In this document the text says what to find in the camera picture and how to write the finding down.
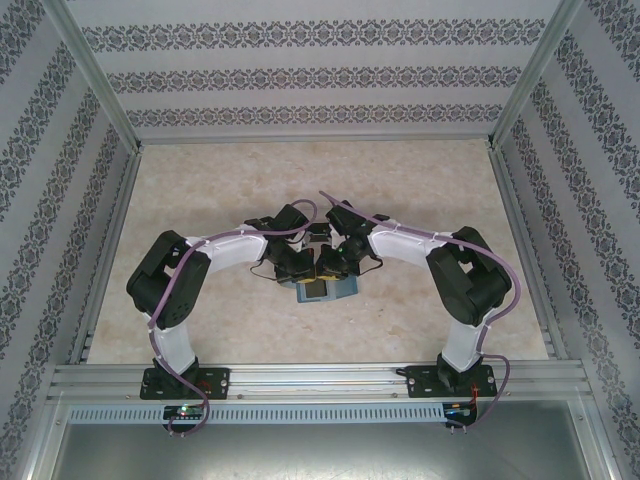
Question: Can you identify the teal leather card holder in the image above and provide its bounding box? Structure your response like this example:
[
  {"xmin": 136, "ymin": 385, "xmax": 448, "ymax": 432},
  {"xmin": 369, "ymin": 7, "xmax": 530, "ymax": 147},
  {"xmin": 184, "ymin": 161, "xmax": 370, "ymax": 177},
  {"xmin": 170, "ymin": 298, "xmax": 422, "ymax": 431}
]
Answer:
[{"xmin": 293, "ymin": 277, "xmax": 359, "ymax": 305}]

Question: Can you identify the grey metal sheet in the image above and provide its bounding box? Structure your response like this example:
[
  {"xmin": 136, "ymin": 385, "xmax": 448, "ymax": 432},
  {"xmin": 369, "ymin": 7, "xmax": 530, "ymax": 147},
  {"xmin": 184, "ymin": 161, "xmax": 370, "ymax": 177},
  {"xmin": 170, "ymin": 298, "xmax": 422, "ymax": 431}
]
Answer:
[{"xmin": 47, "ymin": 422, "xmax": 614, "ymax": 480}]

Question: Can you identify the thin black right gripper cable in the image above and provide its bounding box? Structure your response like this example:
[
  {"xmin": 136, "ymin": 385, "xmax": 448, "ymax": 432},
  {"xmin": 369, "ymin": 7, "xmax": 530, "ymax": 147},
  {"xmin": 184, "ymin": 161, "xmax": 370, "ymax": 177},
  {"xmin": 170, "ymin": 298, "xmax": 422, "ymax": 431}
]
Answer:
[{"xmin": 357, "ymin": 253, "xmax": 384, "ymax": 277}]

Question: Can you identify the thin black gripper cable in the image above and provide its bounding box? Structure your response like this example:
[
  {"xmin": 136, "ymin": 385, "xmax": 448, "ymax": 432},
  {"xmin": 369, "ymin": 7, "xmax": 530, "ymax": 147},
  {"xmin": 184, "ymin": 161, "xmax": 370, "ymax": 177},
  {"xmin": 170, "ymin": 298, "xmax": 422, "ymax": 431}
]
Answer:
[
  {"xmin": 357, "ymin": 253, "xmax": 384, "ymax": 277},
  {"xmin": 248, "ymin": 259, "xmax": 277, "ymax": 282}
]

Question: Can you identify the thin black left gripper cable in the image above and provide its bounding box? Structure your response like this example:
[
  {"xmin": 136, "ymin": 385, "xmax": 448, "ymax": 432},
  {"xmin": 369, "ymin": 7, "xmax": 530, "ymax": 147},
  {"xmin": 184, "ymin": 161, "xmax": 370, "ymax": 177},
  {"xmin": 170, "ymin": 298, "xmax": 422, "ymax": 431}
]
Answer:
[{"xmin": 248, "ymin": 259, "xmax": 277, "ymax": 282}]

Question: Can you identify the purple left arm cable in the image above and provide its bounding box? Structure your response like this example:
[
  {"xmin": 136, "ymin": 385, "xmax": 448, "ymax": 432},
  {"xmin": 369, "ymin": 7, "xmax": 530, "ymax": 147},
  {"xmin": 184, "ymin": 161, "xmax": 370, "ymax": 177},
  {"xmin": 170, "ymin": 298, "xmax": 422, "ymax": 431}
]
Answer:
[{"xmin": 147, "ymin": 198, "xmax": 317, "ymax": 435}]

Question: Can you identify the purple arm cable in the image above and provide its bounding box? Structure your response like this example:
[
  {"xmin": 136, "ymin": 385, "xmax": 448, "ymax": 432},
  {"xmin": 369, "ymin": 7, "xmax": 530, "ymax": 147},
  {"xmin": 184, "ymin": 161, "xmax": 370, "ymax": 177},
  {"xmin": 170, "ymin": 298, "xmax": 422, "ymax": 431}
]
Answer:
[
  {"xmin": 147, "ymin": 198, "xmax": 317, "ymax": 435},
  {"xmin": 318, "ymin": 188, "xmax": 522, "ymax": 435}
]

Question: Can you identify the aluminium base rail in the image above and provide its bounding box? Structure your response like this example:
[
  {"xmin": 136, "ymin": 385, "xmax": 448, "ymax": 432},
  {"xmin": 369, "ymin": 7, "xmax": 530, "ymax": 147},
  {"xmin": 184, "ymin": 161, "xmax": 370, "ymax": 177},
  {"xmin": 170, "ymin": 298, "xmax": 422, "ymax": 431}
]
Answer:
[{"xmin": 47, "ymin": 363, "xmax": 594, "ymax": 401}]

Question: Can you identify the slotted grey cable duct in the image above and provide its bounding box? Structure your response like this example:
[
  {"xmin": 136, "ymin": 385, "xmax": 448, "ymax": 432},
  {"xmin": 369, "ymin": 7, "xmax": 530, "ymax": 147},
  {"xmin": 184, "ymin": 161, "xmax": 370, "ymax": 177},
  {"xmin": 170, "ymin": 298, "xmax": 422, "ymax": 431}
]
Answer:
[{"xmin": 67, "ymin": 402, "xmax": 447, "ymax": 425}]

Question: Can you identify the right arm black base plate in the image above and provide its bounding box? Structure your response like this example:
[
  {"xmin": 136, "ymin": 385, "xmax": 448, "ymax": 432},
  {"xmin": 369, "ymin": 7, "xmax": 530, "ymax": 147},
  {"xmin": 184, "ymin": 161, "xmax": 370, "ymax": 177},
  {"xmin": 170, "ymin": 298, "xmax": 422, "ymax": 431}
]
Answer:
[{"xmin": 405, "ymin": 364, "xmax": 499, "ymax": 400}]

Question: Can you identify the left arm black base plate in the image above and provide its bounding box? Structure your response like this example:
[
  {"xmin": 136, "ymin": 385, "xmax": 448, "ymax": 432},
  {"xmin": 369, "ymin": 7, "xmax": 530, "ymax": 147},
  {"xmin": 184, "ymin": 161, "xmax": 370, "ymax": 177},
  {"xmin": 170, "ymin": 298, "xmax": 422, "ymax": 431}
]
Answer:
[{"xmin": 139, "ymin": 367, "xmax": 232, "ymax": 401}]

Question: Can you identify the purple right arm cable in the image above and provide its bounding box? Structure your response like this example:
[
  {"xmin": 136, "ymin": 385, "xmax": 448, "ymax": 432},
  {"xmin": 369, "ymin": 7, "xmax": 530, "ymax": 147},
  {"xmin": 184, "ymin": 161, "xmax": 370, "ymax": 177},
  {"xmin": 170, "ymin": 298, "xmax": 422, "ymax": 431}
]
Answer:
[{"xmin": 318, "ymin": 188, "xmax": 522, "ymax": 435}]

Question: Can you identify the aluminium table side rail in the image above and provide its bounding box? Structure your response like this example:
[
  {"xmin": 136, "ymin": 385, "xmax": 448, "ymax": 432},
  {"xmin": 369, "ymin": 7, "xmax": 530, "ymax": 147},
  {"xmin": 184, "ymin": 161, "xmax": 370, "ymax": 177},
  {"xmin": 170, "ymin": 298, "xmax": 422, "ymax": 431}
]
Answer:
[
  {"xmin": 488, "ymin": 144, "xmax": 569, "ymax": 360},
  {"xmin": 69, "ymin": 147, "xmax": 144, "ymax": 365}
]

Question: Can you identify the aluminium frame post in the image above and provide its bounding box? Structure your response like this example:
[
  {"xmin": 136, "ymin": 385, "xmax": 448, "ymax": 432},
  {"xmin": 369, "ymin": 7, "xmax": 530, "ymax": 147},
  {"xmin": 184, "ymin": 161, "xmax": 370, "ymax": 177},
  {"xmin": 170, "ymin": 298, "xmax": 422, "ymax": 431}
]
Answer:
[
  {"xmin": 38, "ymin": 0, "xmax": 146, "ymax": 154},
  {"xmin": 485, "ymin": 0, "xmax": 585, "ymax": 151}
]

